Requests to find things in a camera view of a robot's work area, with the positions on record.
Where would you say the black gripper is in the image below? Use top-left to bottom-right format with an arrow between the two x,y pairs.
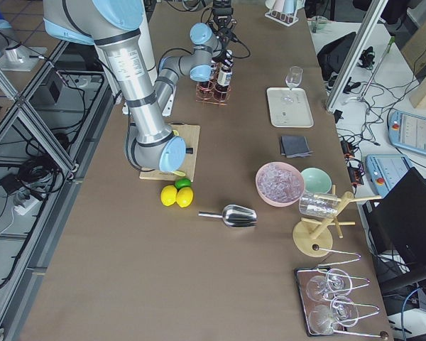
212,30 -> 234,68
212,1 -> 234,23

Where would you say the tea bottle two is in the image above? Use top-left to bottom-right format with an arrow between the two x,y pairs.
213,64 -> 233,102

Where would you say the copper wire bottle basket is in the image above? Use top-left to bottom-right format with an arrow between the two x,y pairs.
196,63 -> 231,105

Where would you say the tea bottle one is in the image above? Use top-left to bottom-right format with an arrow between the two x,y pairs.
209,60 -> 218,82

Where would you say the white cup rack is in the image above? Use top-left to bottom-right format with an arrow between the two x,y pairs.
265,0 -> 305,27

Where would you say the clear wine glass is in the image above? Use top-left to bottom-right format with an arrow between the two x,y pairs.
284,66 -> 303,103

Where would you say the cream rabbit tray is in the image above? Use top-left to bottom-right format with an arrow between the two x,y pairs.
266,87 -> 314,128

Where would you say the wooden cutting board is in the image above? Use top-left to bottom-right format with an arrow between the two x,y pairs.
139,124 -> 200,181

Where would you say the grey folded cloth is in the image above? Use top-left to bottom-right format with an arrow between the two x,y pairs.
280,135 -> 312,158

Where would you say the yellow plastic knife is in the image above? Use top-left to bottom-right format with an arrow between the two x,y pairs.
172,170 -> 186,177

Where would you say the green lime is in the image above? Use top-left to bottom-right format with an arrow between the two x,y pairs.
174,178 -> 192,190

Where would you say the pink bowl of ice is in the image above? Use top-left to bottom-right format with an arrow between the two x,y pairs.
255,161 -> 305,207

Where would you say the yellow lemon upper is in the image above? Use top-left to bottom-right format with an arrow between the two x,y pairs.
176,187 -> 194,208

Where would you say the yellow lemon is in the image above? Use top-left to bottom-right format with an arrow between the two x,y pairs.
176,187 -> 194,208
160,185 -> 178,207

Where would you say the yellow lemon lower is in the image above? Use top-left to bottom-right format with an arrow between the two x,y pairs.
160,185 -> 178,207

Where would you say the green ceramic bowl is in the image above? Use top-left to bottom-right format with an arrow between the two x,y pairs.
301,168 -> 332,193

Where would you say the steel ice scoop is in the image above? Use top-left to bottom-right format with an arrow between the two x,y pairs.
198,204 -> 257,228

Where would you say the clear glass mug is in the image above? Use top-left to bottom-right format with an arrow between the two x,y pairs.
298,191 -> 340,217

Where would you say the blue teach pendant lower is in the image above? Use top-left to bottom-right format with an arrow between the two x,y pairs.
365,154 -> 413,197

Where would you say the blue teach pendant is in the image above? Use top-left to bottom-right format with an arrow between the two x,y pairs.
365,154 -> 413,197
388,111 -> 426,156

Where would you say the blue teach pendant upper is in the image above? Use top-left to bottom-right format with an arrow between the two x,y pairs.
388,111 -> 426,156

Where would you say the wooden cup tree stand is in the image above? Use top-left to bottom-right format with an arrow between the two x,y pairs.
293,192 -> 382,257

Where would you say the black monitor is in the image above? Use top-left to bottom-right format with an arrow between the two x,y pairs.
364,168 -> 426,265

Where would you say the hanging wine glass far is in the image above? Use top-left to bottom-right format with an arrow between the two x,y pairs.
306,269 -> 352,302

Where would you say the hanging wine glass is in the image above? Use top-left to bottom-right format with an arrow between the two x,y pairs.
308,296 -> 359,335
306,269 -> 352,302

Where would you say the black mirrored tray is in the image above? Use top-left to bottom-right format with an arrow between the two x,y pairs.
295,268 -> 351,337

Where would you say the hanging wine glass near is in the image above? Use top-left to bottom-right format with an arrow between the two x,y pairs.
308,296 -> 359,335

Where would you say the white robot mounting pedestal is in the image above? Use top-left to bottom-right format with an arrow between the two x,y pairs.
122,0 -> 177,117

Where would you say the aluminium frame post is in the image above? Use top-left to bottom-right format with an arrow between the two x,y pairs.
325,0 -> 388,114

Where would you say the wire glass hanger rack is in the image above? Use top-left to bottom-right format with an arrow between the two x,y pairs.
305,262 -> 388,340

